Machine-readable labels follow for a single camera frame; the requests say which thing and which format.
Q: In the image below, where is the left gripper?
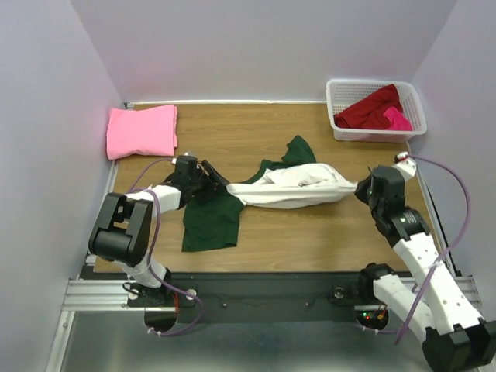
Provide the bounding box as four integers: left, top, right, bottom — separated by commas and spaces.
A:
188, 160, 228, 205

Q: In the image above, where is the white and green t-shirt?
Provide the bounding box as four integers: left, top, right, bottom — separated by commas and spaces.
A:
181, 136, 357, 253

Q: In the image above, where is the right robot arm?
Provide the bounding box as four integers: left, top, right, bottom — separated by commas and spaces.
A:
355, 160, 495, 371

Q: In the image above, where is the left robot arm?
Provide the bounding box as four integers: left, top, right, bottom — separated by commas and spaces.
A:
88, 153, 229, 305

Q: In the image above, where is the folded pink t-shirt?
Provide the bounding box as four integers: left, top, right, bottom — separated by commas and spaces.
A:
106, 105, 178, 160

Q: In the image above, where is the dark red t-shirt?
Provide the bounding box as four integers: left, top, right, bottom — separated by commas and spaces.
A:
333, 84, 403, 130

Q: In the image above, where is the magenta t-shirt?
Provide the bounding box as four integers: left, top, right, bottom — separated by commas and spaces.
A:
383, 107, 413, 132

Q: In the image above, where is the white plastic basket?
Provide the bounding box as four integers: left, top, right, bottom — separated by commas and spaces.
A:
325, 78, 427, 143

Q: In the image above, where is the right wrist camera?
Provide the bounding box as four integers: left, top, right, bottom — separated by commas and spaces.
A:
392, 152, 417, 181

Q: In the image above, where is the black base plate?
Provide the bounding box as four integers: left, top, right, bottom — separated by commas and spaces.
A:
123, 272, 381, 325

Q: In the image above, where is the aluminium frame rail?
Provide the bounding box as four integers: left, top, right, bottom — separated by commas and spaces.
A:
61, 277, 133, 311

